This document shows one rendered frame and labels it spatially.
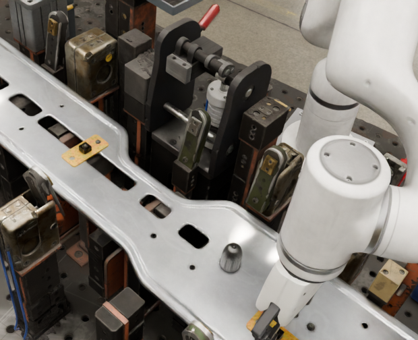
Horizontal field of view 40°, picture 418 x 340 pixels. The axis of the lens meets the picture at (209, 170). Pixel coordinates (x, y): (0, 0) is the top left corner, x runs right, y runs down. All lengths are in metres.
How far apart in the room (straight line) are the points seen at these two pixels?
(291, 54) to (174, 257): 2.31
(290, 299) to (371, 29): 0.31
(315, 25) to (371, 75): 0.55
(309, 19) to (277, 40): 2.06
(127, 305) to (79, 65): 0.51
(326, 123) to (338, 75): 0.70
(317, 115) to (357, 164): 0.74
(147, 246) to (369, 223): 0.44
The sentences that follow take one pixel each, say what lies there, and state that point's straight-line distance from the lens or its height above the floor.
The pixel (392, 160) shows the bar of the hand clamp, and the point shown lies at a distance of 0.84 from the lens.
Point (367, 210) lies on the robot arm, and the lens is 0.58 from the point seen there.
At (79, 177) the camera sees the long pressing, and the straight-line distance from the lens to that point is 1.02.
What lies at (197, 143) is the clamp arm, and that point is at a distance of 1.02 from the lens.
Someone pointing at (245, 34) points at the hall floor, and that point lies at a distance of 3.22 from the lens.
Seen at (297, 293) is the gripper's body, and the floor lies 1.19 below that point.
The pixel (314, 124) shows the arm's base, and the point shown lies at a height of 0.91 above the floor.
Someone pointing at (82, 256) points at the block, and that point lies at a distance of 1.27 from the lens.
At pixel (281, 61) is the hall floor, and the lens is 3.07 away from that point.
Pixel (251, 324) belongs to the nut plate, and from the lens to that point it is 0.87.
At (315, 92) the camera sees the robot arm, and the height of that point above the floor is 0.99.
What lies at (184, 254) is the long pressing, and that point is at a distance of 0.92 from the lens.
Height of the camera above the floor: 1.76
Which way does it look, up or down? 47 degrees down
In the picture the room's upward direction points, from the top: 10 degrees clockwise
